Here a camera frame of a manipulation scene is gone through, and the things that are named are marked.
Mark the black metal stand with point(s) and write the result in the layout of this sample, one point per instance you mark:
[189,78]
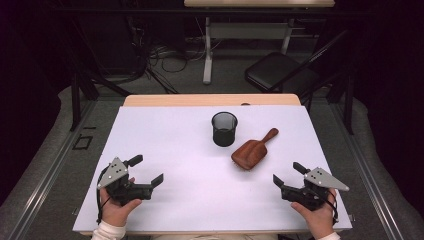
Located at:
[76,100]
[348,106]

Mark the metal floor rail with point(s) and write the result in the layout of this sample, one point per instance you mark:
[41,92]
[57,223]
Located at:
[50,176]
[366,173]

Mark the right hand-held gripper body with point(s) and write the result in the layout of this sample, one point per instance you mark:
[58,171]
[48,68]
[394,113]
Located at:
[320,178]

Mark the brown wooden brush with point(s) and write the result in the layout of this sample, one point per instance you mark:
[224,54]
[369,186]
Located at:
[251,153]

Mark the person's left hand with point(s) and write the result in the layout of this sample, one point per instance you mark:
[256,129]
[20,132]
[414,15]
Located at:
[115,213]

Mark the white-legged desk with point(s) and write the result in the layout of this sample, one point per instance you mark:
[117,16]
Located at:
[246,31]

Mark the person's right hand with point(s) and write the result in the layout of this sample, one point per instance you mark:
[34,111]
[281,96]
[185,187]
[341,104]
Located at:
[318,221]

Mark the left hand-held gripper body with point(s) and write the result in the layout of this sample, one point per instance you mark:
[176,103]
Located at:
[116,173]

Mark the black folding chair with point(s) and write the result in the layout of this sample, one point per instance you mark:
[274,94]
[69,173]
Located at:
[276,71]

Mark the wooden table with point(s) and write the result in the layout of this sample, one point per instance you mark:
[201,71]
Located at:
[200,100]

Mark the white board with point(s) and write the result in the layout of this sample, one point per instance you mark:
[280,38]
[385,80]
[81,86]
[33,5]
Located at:
[200,200]

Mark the black mesh cup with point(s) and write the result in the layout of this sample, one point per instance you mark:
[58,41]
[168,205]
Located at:
[224,135]

